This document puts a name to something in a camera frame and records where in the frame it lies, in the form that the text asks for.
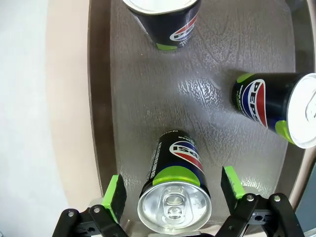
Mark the brown plastic tray with handle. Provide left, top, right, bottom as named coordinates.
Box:
left=86, top=0, right=316, bottom=235

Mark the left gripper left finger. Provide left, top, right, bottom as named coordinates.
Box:
left=52, top=174, right=129, bottom=237

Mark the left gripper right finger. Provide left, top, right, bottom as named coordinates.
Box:
left=214, top=165, right=306, bottom=237

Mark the black Pepsi can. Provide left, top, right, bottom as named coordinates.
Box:
left=137, top=129, right=212, bottom=235
left=122, top=0, right=202, bottom=52
left=231, top=72, right=316, bottom=149

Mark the black tray with rounded corners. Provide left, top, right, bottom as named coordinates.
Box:
left=295, top=161, right=316, bottom=233

